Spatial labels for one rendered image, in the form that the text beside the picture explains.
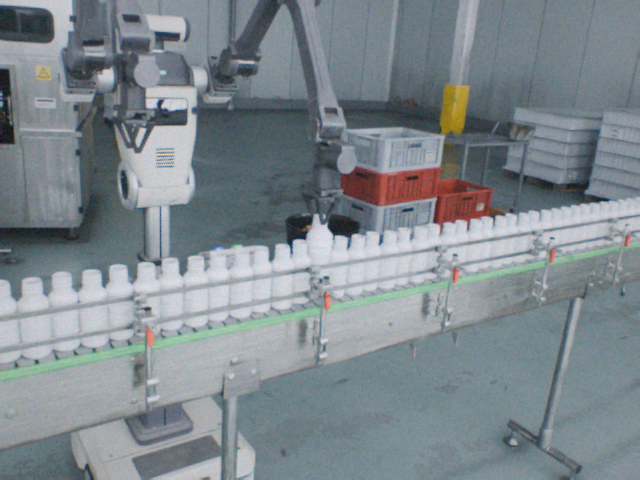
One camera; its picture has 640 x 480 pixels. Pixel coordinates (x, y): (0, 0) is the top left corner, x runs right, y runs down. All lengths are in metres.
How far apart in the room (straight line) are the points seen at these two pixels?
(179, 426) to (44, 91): 3.23
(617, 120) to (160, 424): 6.83
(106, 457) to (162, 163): 1.03
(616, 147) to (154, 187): 6.81
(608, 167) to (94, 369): 7.35
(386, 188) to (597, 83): 9.39
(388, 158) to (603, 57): 9.44
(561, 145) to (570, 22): 5.24
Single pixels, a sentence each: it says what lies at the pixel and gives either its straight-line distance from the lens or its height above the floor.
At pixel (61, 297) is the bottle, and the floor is 1.13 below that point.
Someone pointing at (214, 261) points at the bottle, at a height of 1.15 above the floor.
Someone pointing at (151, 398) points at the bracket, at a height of 0.89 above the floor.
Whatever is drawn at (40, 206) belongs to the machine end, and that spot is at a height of 0.29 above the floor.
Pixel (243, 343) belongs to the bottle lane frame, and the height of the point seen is 0.95.
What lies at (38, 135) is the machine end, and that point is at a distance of 5.02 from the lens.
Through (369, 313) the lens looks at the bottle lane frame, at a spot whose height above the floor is 0.95.
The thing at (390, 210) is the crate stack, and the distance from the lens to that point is 4.10.
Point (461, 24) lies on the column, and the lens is 11.77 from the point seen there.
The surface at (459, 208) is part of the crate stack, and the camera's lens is 4.74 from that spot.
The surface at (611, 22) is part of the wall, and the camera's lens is 13.08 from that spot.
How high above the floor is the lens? 1.66
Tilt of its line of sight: 18 degrees down
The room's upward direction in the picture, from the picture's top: 5 degrees clockwise
